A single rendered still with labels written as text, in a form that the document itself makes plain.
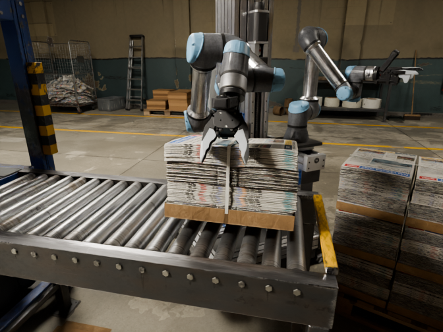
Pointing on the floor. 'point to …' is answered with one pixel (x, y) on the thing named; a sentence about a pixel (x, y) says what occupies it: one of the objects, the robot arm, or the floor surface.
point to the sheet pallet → (168, 101)
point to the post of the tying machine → (40, 161)
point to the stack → (390, 236)
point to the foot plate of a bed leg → (64, 310)
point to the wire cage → (70, 83)
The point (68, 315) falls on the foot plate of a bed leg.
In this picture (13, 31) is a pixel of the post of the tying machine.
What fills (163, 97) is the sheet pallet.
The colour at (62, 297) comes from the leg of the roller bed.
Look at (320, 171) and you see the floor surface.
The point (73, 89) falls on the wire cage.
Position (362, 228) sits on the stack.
